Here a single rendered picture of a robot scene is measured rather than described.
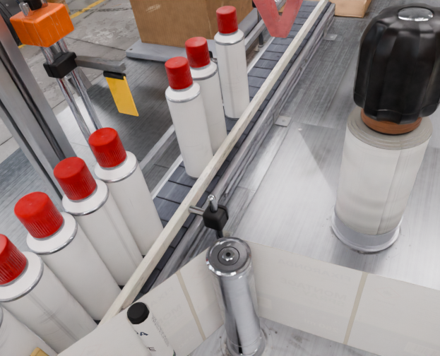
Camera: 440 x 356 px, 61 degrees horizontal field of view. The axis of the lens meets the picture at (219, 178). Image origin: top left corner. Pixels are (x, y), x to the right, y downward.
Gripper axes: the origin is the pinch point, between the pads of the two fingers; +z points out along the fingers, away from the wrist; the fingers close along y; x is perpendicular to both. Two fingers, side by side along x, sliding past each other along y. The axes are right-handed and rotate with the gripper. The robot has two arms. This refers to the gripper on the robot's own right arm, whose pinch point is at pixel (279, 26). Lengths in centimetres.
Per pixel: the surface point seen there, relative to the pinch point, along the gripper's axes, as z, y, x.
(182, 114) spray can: 17.0, 6.0, 17.1
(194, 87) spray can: 13.9, 8.7, 16.1
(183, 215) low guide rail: 27.7, -3.4, 13.9
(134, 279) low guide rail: 27.2, -15.0, 14.3
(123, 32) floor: 117, 209, 221
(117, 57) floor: 117, 171, 198
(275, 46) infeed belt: 30, 53, 21
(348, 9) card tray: 35, 87, 11
